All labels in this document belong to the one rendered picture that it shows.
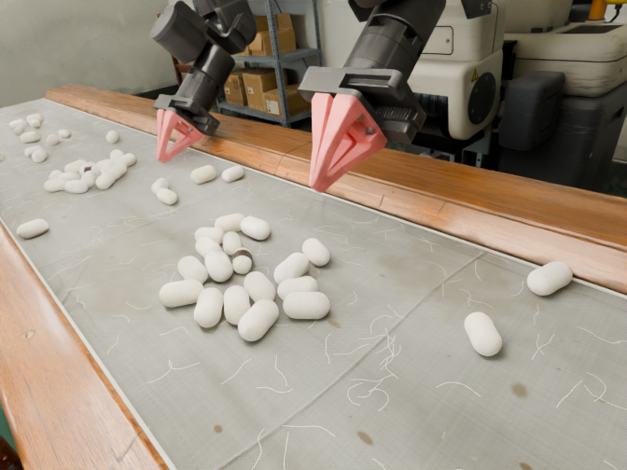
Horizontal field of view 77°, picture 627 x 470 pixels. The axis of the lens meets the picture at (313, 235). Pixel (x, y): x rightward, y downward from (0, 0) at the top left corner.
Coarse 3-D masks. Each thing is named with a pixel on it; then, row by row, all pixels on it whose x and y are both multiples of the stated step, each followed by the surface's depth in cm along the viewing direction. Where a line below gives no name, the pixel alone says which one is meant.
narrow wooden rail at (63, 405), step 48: (0, 240) 43; (0, 288) 35; (0, 336) 29; (48, 336) 29; (0, 384) 26; (48, 384) 25; (96, 384) 25; (48, 432) 22; (96, 432) 22; (144, 432) 22
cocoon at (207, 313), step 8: (208, 288) 32; (200, 296) 32; (208, 296) 31; (216, 296) 32; (200, 304) 31; (208, 304) 31; (216, 304) 31; (200, 312) 30; (208, 312) 30; (216, 312) 31; (200, 320) 30; (208, 320) 30; (216, 320) 31
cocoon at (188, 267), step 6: (186, 258) 36; (192, 258) 36; (180, 264) 36; (186, 264) 36; (192, 264) 35; (198, 264) 36; (180, 270) 36; (186, 270) 35; (192, 270) 35; (198, 270) 35; (204, 270) 35; (186, 276) 35; (192, 276) 35; (198, 276) 35; (204, 276) 35; (204, 282) 36
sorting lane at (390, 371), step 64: (0, 128) 102; (64, 128) 94; (128, 128) 87; (0, 192) 62; (64, 192) 59; (128, 192) 56; (192, 192) 54; (256, 192) 52; (64, 256) 43; (128, 256) 42; (256, 256) 39; (384, 256) 37; (448, 256) 36; (128, 320) 33; (192, 320) 32; (320, 320) 31; (384, 320) 30; (448, 320) 29; (512, 320) 29; (576, 320) 28; (128, 384) 27; (192, 384) 27; (256, 384) 26; (320, 384) 26; (384, 384) 25; (448, 384) 25; (512, 384) 24; (576, 384) 24; (192, 448) 23; (256, 448) 23; (320, 448) 22; (384, 448) 22; (448, 448) 21; (512, 448) 21; (576, 448) 21
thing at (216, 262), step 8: (208, 256) 36; (216, 256) 36; (224, 256) 36; (208, 264) 36; (216, 264) 35; (224, 264) 35; (216, 272) 35; (224, 272) 35; (216, 280) 35; (224, 280) 35
